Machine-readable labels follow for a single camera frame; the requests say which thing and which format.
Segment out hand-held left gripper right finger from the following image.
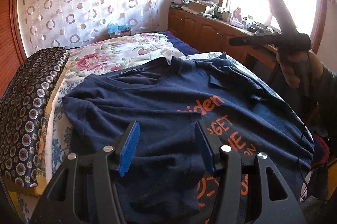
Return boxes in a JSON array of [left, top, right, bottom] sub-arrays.
[[193, 121, 308, 224]]

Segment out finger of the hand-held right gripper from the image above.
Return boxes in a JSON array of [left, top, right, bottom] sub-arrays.
[[229, 35, 277, 48]]

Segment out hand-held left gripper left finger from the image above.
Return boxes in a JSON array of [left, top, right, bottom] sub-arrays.
[[30, 121, 140, 224]]

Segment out navy printed T-shirt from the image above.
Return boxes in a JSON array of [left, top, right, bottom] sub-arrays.
[[62, 52, 315, 224]]

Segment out person's right hand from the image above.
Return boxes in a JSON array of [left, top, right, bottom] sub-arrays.
[[275, 49, 325, 89]]

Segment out black device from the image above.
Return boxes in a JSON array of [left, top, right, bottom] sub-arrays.
[[247, 21, 267, 34]]

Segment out wooden cabinet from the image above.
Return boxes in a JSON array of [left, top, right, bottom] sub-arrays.
[[168, 8, 279, 82]]

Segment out cardboard box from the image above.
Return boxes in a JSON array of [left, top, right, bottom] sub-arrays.
[[188, 1, 211, 12]]

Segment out plain navy blanket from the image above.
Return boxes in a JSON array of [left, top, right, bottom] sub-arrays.
[[160, 31, 203, 56]]

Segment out blue floral bed sheet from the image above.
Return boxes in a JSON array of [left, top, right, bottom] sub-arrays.
[[11, 52, 232, 224]]

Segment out pink floral blanket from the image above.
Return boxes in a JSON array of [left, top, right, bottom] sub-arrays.
[[66, 32, 185, 80]]

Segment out dark circle-patterned cushion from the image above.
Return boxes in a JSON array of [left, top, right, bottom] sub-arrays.
[[0, 47, 70, 189]]

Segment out red plastic stool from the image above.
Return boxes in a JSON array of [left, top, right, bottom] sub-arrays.
[[312, 135, 331, 169]]

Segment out blue tissue pack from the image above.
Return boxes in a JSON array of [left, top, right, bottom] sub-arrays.
[[107, 23, 132, 39]]

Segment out person's torso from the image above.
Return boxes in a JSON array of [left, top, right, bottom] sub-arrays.
[[300, 166, 337, 224]]

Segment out orange wooden panel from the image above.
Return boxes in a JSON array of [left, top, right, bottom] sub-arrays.
[[0, 0, 27, 98]]

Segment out black cable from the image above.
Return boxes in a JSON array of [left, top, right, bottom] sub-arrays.
[[286, 50, 316, 188]]

